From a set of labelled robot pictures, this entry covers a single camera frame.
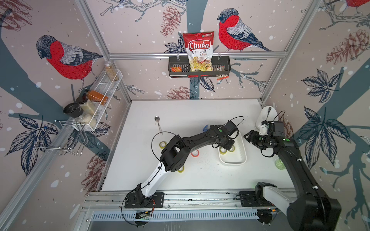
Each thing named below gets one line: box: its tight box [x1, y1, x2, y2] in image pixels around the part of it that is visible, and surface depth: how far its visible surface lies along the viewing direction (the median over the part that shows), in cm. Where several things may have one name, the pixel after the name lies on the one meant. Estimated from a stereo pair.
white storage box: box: [218, 131, 248, 165], surface depth 90 cm
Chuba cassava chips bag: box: [182, 31, 215, 72], surface depth 85 cm
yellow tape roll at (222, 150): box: [219, 145, 227, 155], surface depth 92 cm
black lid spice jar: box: [62, 102, 84, 118], surface depth 59 cm
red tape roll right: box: [190, 149, 200, 158], surface depth 92 cm
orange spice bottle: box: [87, 89, 109, 106], surface depth 74 cm
